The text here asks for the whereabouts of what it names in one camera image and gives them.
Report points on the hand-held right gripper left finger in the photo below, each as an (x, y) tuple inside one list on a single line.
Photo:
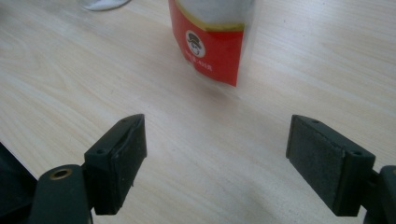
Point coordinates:
[(116, 161)]

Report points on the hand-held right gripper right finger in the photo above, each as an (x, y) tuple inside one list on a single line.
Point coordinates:
[(323, 168)]

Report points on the red and clear spout pouch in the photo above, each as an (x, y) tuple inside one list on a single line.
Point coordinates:
[(214, 53)]

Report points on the clear glass jar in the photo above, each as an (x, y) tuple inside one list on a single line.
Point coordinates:
[(102, 3)]

